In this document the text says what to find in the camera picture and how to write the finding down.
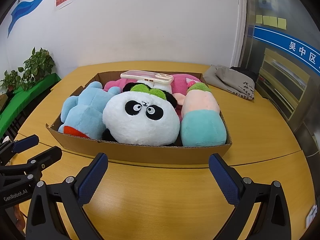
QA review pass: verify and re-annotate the large potted green plant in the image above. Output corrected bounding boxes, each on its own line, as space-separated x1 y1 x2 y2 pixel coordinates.
17 47 56 90

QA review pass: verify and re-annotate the pastel cylindrical plush toy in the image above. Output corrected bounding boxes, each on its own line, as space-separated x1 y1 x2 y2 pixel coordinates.
180 83 227 147

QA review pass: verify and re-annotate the blue glass band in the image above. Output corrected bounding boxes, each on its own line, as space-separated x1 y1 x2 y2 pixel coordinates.
253 25 320 76

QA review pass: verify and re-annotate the cardboard box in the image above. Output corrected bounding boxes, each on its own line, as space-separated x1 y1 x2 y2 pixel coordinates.
46 70 232 167

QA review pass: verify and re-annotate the yellow shelf behind glass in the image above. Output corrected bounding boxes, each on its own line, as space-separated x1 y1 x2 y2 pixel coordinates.
256 47 308 122

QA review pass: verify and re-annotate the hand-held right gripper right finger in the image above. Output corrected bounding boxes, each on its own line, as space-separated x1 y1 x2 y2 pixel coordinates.
208 153 292 240

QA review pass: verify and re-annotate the blue plush toy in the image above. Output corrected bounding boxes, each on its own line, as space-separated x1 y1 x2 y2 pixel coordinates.
58 81 120 139

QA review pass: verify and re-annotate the blue wall banner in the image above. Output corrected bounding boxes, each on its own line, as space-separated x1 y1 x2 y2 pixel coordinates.
7 0 64 38

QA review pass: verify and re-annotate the pink plush toy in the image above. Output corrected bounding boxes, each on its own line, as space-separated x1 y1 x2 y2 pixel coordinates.
104 74 203 117

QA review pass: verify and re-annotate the black cloth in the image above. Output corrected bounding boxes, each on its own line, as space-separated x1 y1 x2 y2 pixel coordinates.
229 66 259 83

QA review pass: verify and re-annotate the small potted green plant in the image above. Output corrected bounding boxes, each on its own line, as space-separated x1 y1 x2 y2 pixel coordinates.
0 70 22 92

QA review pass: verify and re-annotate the grey printed cloth bag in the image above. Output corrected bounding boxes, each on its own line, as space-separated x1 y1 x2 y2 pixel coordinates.
202 64 258 101

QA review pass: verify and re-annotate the panda plush toy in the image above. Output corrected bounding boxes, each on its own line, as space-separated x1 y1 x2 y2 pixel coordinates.
101 82 181 146

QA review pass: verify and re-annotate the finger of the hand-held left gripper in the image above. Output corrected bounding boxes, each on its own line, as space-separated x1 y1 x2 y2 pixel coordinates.
0 146 63 180
0 134 40 166

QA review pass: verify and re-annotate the green tablecloth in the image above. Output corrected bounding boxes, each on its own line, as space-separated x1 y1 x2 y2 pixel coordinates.
0 73 62 138

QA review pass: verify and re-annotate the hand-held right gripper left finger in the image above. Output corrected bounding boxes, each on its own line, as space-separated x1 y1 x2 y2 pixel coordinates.
26 152 109 240

